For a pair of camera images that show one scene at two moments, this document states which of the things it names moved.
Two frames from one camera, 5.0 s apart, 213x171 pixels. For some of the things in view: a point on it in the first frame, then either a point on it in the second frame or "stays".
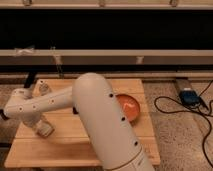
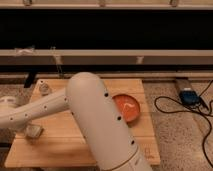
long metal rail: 104,57 stays
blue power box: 189,97 stays
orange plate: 131,107 stays
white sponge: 44,128 -> 34,131
